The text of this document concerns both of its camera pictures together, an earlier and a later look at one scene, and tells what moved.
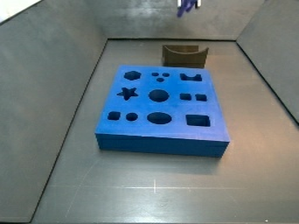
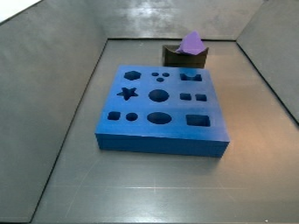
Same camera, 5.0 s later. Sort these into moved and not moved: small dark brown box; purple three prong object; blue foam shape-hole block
Moved: purple three prong object
Not moved: small dark brown box; blue foam shape-hole block
